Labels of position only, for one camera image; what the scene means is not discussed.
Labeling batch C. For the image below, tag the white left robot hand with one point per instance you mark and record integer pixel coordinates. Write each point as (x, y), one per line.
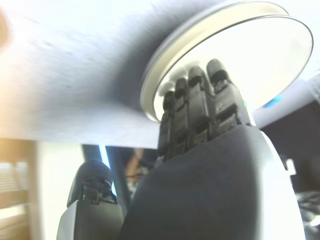
(200, 187)

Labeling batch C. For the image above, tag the wooden shelf unit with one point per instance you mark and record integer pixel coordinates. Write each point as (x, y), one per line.
(17, 150)

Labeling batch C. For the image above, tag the white robot column blue light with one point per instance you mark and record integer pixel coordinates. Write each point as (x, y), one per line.
(103, 155)

